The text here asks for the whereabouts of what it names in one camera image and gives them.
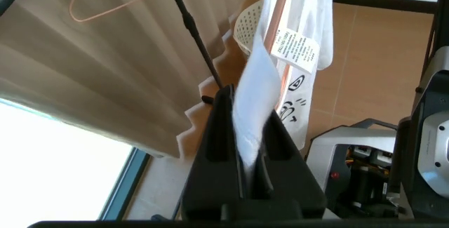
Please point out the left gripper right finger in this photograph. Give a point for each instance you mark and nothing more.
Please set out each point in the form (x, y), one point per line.
(291, 186)

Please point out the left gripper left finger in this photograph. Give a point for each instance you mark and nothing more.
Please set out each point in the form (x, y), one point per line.
(210, 179)

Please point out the white printed t-shirt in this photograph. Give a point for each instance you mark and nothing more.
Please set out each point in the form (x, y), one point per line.
(256, 101)

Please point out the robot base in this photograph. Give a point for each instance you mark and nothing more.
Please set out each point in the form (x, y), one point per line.
(350, 151)

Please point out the black clothes rack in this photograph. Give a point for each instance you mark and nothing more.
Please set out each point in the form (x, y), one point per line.
(196, 35)

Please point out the white laundry basket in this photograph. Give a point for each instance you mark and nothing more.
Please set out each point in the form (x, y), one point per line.
(247, 24)

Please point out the beige curtain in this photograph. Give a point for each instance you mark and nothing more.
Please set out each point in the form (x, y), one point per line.
(122, 73)

